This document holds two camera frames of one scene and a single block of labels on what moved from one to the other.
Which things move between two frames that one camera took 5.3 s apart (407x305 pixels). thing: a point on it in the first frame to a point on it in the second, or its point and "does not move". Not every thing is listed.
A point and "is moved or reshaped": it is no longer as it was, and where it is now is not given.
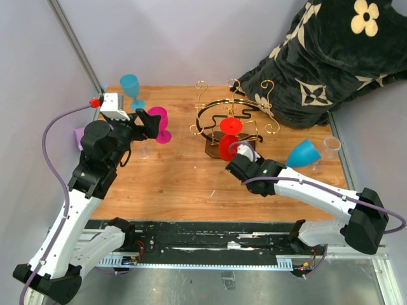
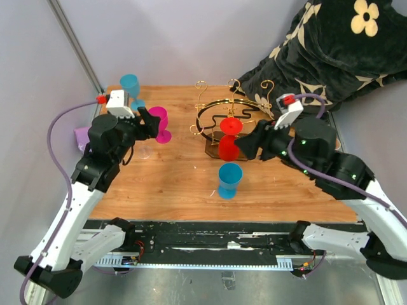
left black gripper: x=150 y=128 does not move
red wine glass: x=231 y=127 does not move
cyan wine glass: x=303 y=154 is moved or reshaped
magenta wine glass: x=164 y=135 does not move
